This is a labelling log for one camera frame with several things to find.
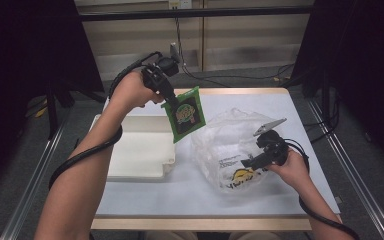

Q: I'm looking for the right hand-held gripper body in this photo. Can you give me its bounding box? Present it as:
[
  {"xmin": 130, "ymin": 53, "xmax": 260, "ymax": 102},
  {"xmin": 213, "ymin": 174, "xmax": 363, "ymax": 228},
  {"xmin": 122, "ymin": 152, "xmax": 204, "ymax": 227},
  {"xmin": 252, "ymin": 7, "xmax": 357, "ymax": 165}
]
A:
[{"xmin": 252, "ymin": 117, "xmax": 290, "ymax": 168}]

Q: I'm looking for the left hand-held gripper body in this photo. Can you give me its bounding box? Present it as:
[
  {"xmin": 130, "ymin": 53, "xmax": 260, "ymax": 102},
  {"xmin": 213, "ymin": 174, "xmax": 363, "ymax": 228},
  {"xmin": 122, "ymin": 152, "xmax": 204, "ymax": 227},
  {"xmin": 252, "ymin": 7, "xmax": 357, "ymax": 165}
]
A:
[{"xmin": 140, "ymin": 42, "xmax": 183, "ymax": 96}]

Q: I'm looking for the green snack packet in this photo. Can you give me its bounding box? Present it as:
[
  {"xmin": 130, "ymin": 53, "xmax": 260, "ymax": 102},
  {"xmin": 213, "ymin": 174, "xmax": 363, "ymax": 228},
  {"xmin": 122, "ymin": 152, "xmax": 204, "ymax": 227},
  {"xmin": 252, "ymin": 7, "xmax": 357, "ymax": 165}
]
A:
[{"xmin": 160, "ymin": 85, "xmax": 207, "ymax": 144}]

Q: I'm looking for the clear printed plastic bag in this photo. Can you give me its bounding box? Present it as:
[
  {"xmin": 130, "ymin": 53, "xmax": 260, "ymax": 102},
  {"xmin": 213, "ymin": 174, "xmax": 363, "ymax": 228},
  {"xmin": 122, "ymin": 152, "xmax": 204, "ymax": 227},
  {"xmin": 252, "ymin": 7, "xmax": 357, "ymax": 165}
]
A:
[{"xmin": 189, "ymin": 107, "xmax": 283, "ymax": 195}]

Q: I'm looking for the white plastic bin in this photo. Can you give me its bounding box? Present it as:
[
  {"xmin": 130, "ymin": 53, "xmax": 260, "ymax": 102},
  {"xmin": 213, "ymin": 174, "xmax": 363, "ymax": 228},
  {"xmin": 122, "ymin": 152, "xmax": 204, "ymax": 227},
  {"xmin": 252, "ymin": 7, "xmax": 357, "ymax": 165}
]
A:
[{"xmin": 89, "ymin": 114, "xmax": 178, "ymax": 183}]

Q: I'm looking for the person's left hand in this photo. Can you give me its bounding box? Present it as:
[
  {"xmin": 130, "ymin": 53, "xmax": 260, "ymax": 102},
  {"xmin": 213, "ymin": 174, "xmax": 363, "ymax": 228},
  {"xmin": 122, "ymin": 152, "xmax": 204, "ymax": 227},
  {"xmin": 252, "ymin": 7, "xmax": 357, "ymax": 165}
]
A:
[{"xmin": 111, "ymin": 70, "xmax": 165, "ymax": 110}]

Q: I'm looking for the person's right hand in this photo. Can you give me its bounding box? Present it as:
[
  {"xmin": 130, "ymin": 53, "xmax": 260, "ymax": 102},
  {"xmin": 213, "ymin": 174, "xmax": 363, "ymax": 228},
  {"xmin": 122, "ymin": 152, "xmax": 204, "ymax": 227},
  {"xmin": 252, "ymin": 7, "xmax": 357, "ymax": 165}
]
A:
[{"xmin": 268, "ymin": 148, "xmax": 311, "ymax": 190}]

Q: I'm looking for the black horizontal bar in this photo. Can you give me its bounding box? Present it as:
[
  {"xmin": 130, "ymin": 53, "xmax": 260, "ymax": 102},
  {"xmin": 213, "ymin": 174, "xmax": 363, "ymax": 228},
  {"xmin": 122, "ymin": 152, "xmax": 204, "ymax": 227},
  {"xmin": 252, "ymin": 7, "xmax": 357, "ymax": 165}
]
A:
[{"xmin": 78, "ymin": 5, "xmax": 314, "ymax": 22}]

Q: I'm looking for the black stand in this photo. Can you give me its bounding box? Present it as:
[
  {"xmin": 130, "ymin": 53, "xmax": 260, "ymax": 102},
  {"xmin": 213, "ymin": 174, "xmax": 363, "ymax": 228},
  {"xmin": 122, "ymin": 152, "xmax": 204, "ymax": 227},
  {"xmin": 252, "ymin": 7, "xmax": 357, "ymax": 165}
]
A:
[{"xmin": 44, "ymin": 79, "xmax": 108, "ymax": 141}]

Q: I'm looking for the black curtain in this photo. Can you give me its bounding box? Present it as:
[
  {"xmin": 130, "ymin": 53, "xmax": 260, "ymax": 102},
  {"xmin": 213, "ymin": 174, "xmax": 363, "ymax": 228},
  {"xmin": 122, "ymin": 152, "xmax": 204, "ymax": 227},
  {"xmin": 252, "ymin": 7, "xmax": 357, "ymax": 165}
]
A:
[
  {"xmin": 0, "ymin": 0, "xmax": 106, "ymax": 201},
  {"xmin": 291, "ymin": 0, "xmax": 384, "ymax": 174}
]

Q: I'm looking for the thin black floor cable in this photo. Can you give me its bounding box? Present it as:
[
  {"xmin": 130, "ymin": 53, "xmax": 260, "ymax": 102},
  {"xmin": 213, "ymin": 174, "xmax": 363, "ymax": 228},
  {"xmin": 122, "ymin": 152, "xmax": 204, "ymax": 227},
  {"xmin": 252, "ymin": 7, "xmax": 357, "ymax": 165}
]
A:
[{"xmin": 174, "ymin": 18, "xmax": 296, "ymax": 88}]

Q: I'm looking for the white wall socket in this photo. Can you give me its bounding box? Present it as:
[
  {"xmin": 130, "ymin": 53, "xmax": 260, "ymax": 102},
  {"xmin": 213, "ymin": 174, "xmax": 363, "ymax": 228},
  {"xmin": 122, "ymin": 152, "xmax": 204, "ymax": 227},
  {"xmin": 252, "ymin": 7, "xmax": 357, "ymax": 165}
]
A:
[{"xmin": 168, "ymin": 0, "xmax": 193, "ymax": 10}]

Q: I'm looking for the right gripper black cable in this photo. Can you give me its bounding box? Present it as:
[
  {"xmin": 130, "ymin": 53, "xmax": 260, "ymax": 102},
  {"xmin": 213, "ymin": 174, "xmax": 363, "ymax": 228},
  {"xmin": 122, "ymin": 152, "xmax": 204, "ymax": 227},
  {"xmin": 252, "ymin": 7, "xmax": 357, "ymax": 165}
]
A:
[{"xmin": 283, "ymin": 138, "xmax": 361, "ymax": 240}]

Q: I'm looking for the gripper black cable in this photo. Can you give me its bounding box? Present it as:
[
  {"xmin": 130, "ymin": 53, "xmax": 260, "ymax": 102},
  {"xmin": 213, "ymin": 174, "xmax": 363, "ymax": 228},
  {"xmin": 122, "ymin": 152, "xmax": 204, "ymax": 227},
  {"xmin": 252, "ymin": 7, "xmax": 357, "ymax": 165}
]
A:
[
  {"xmin": 48, "ymin": 50, "xmax": 164, "ymax": 192},
  {"xmin": 283, "ymin": 138, "xmax": 361, "ymax": 240}
]

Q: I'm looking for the metal floor rail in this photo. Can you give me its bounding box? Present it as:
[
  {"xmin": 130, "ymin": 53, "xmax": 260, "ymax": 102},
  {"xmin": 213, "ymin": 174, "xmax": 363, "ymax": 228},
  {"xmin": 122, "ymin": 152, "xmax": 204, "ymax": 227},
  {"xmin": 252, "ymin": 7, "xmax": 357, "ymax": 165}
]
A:
[
  {"xmin": 308, "ymin": 99, "xmax": 384, "ymax": 240},
  {"xmin": 0, "ymin": 123, "xmax": 68, "ymax": 240}
]

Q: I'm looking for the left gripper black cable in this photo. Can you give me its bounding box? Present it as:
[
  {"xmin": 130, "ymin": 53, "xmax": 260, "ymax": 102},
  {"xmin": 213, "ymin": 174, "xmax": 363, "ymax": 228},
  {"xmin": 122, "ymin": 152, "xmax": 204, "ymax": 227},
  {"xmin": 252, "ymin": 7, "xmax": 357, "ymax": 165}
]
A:
[{"xmin": 48, "ymin": 50, "xmax": 164, "ymax": 192}]

